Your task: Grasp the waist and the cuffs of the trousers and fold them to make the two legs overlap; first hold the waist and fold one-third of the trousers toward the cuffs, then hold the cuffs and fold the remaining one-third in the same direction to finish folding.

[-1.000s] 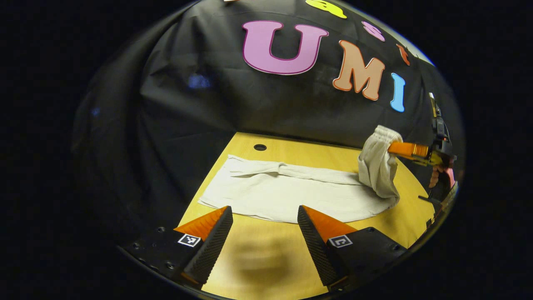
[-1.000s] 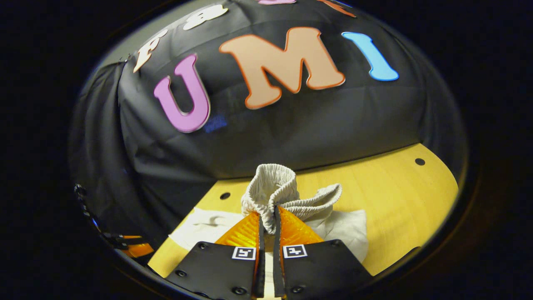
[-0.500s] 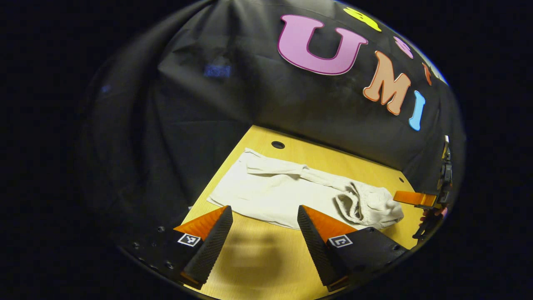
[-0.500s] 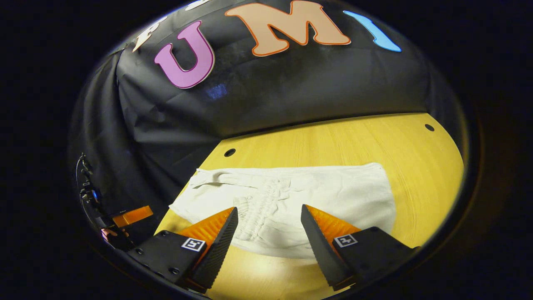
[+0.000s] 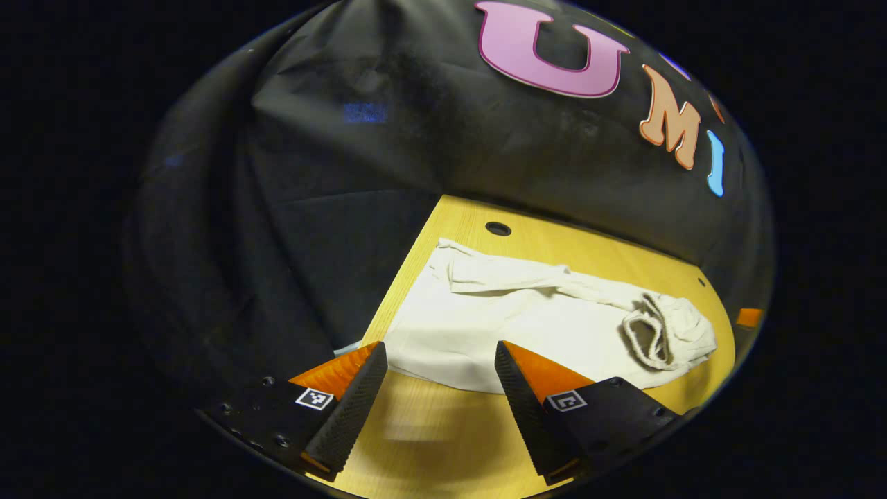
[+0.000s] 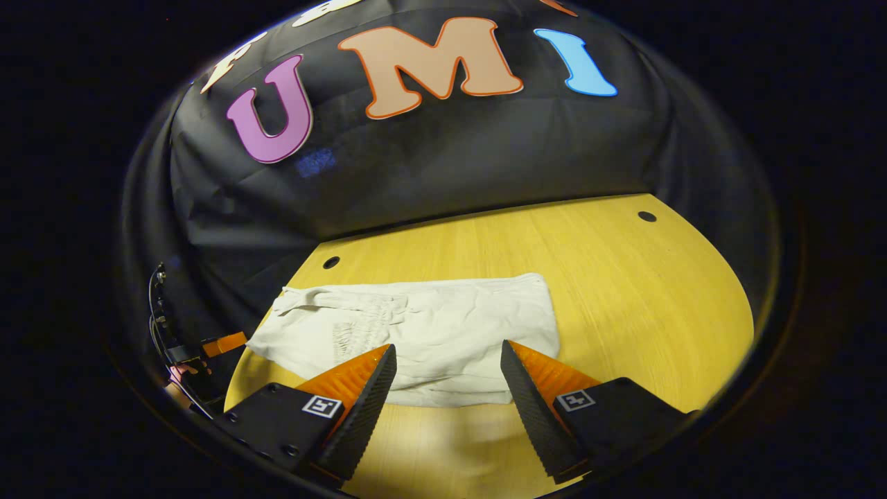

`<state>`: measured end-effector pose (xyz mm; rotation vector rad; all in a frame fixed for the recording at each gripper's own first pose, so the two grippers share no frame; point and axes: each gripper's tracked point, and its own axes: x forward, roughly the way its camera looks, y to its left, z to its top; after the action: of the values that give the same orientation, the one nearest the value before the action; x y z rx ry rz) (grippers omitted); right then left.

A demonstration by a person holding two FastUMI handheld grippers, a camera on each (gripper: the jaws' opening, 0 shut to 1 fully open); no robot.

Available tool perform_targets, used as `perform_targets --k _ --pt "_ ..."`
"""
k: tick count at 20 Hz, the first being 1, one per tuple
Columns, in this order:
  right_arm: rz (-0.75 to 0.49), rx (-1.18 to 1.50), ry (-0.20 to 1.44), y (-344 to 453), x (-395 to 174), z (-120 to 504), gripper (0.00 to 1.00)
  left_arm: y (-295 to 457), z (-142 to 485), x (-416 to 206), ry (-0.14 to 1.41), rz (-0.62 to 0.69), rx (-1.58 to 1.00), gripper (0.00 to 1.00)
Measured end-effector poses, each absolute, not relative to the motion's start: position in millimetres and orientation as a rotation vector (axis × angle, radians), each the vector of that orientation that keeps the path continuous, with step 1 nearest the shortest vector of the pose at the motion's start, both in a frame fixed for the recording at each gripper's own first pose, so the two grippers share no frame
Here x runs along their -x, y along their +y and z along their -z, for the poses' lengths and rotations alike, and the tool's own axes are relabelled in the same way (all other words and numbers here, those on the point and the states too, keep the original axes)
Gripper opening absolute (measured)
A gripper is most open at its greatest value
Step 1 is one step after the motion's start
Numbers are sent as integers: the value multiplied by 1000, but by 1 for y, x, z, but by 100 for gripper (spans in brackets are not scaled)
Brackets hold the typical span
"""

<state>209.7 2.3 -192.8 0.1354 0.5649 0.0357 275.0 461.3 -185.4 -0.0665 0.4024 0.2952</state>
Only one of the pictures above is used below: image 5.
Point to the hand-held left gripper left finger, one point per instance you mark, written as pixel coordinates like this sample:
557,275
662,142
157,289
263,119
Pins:
357,402

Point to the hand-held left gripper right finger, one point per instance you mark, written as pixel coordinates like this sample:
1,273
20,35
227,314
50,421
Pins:
523,409

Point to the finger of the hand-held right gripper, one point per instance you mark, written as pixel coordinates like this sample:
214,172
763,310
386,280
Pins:
750,318

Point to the white jeans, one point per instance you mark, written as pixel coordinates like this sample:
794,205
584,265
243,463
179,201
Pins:
485,326

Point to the black backdrop cloth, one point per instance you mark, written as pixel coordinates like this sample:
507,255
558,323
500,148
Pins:
332,208

